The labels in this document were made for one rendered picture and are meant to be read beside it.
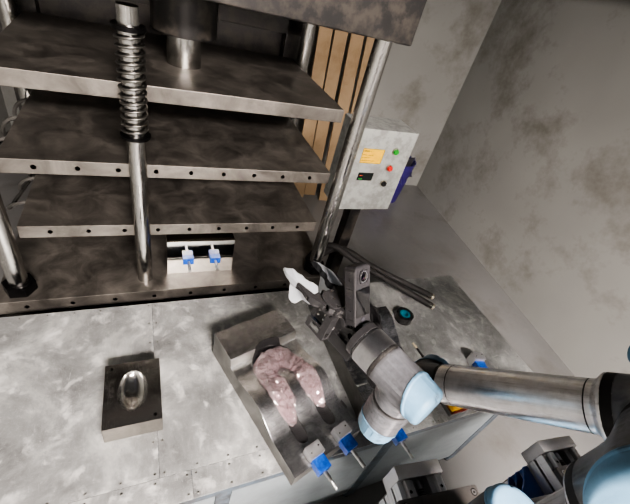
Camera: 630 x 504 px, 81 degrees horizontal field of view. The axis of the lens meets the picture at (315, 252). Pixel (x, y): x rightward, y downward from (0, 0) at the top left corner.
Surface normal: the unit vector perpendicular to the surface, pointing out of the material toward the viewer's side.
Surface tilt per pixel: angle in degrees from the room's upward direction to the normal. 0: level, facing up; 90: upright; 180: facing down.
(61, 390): 0
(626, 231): 90
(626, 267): 90
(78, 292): 0
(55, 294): 0
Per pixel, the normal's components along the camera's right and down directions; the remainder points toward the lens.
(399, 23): 0.34, 0.65
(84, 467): 0.23, -0.76
